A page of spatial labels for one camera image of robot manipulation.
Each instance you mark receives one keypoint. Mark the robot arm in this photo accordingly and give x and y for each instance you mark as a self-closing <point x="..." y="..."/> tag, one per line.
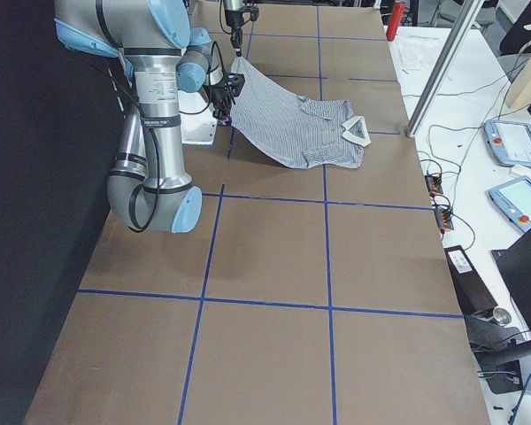
<point x="148" y="186"/>
<point x="236" y="5"/>

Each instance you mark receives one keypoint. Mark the red cylinder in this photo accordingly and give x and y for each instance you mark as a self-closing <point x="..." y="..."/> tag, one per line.
<point x="395" y="20"/>

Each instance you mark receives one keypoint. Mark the orange black terminal strip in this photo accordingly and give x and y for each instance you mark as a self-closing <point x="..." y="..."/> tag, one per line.
<point x="434" y="184"/>

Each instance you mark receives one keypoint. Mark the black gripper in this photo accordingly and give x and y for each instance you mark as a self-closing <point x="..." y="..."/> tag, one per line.
<point x="234" y="19"/>
<point x="219" y="92"/>

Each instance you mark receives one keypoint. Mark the brown paper table cover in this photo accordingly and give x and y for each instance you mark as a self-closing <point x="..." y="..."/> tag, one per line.
<point x="301" y="297"/>

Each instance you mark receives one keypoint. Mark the teach pendant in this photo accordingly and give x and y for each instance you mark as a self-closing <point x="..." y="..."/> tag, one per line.
<point x="513" y="199"/>
<point x="509" y="141"/>

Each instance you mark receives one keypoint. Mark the black power adapter box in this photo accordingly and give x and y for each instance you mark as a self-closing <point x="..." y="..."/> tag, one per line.
<point x="472" y="293"/>

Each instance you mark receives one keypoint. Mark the aluminium frame post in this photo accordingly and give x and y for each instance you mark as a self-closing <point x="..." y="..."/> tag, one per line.
<point x="457" y="35"/>

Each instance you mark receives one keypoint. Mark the striped polo shirt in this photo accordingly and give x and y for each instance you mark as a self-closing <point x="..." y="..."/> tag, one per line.
<point x="294" y="130"/>

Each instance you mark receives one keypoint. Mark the far teach pendant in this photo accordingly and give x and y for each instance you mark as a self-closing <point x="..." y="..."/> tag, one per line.
<point x="509" y="141"/>

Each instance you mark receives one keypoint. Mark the near teach pendant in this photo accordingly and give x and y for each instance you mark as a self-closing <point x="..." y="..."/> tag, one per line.
<point x="513" y="199"/>

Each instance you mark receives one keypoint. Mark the black monitor stand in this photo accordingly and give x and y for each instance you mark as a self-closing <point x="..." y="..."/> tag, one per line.
<point x="503" y="354"/>

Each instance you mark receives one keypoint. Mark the white camera pole base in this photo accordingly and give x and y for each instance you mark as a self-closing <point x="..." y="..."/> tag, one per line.
<point x="198" y="126"/>

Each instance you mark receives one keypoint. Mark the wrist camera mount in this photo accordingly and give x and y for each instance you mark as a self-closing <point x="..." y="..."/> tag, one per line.
<point x="235" y="83"/>

